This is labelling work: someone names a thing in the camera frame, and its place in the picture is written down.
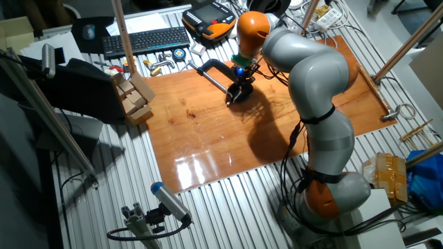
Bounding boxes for white pedestal box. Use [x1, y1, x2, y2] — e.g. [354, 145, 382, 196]
[341, 188, 408, 249]

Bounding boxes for black keyboard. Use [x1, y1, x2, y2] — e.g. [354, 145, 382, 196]
[101, 26, 191, 59]

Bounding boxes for pale tape roll ring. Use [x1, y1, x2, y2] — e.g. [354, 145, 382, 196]
[397, 102, 417, 121]

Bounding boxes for grey computer mouse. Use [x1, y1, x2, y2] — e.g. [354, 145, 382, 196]
[82, 24, 96, 42]

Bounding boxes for aluminium camera mount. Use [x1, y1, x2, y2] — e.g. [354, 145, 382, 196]
[120, 202, 167, 249]

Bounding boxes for hammer with wooden handle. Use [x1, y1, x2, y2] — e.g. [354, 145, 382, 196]
[358, 64, 401, 122]

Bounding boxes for silver camera with blue end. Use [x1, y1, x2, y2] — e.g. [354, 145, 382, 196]
[150, 181, 193, 224]

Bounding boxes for orange wooden board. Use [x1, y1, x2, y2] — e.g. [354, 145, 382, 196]
[143, 34, 398, 194]

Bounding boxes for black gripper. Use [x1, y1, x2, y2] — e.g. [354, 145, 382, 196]
[230, 64, 259, 90]

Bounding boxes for white paper sheets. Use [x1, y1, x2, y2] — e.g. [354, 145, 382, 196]
[105, 12, 170, 37]

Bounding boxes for black filament spool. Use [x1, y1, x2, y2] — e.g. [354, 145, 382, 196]
[246, 0, 291, 17]

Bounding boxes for black pencil sharpener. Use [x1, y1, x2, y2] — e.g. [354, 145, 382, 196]
[225, 86, 243, 107]

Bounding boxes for brass fitting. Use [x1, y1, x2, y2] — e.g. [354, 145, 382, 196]
[143, 60, 163, 77]

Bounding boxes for black C-clamp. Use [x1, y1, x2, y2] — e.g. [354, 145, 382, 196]
[178, 57, 255, 107]

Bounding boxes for chrome pipe fitting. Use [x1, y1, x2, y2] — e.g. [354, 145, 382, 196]
[150, 59, 177, 70]

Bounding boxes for aluminium frame beam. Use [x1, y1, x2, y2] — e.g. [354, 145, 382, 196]
[0, 48, 100, 187]

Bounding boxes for white foam sheets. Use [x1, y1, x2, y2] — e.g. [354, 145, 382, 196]
[19, 31, 84, 66]

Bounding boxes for blue plastic bag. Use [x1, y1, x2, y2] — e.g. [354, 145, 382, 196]
[406, 149, 443, 212]

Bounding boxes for black camera cable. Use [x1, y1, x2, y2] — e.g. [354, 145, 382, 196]
[106, 221, 191, 242]

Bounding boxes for white power strip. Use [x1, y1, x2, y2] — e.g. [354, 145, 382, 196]
[313, 5, 343, 32]

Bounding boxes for small cardboard block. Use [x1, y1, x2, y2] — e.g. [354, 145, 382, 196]
[121, 98, 138, 116]
[126, 90, 147, 108]
[117, 80, 136, 96]

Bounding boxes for black panel screen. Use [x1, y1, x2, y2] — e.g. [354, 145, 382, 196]
[19, 55, 127, 125]

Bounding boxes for wooden stick bundle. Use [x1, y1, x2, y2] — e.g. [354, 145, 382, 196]
[399, 118, 435, 149]

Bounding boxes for black round tape measure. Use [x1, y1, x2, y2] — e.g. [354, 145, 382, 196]
[172, 48, 187, 63]

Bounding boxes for small printed card box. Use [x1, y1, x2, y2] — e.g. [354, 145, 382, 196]
[190, 43, 207, 57]

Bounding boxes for orange and black teach pendant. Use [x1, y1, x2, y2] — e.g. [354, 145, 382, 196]
[181, 0, 238, 42]

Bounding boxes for taped cardboard package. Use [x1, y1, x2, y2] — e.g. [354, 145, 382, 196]
[363, 151, 409, 205]

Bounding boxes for large cardboard box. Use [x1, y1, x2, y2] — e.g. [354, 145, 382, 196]
[0, 16, 35, 53]

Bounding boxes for black mouse pad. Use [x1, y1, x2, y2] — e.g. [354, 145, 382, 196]
[71, 16, 115, 55]

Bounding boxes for wooden frame pole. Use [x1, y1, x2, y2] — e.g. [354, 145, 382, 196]
[110, 0, 137, 75]
[372, 1, 443, 83]
[405, 140, 443, 170]

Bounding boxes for red handled tool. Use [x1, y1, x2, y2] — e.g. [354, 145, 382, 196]
[93, 61, 125, 73]

